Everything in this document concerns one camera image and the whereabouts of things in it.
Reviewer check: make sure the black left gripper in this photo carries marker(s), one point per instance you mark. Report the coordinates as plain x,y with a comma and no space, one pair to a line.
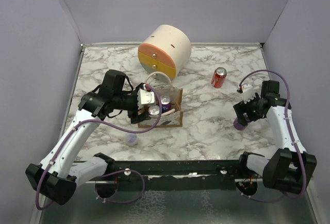
134,114

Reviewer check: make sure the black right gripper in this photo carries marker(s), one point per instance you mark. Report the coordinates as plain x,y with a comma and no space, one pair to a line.
251,117

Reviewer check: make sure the purple soda can front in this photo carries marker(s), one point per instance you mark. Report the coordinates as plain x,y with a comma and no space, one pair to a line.
154,111

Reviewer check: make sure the brown canvas bag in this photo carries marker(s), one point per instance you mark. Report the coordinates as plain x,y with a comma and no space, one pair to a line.
172,118

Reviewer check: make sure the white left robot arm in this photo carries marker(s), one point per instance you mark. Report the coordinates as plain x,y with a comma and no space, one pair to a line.
55,177

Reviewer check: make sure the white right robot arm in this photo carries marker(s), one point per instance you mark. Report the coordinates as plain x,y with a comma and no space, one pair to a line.
290,168

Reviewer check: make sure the small clear plastic cup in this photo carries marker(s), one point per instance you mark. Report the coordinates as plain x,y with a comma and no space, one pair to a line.
131,139

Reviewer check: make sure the red soda can far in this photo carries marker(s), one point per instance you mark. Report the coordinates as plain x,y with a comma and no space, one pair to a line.
219,76

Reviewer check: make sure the cream cylindrical drawer cabinet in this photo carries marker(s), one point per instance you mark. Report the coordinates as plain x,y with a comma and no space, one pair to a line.
166,50

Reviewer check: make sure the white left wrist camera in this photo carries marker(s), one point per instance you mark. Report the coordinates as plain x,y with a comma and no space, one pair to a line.
145,98

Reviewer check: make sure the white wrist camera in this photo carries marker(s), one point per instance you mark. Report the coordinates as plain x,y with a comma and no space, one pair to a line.
145,98
248,92

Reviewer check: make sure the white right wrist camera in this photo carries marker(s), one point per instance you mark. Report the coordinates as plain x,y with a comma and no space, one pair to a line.
248,92

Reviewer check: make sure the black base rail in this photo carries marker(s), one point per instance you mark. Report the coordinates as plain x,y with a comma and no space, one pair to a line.
174,175

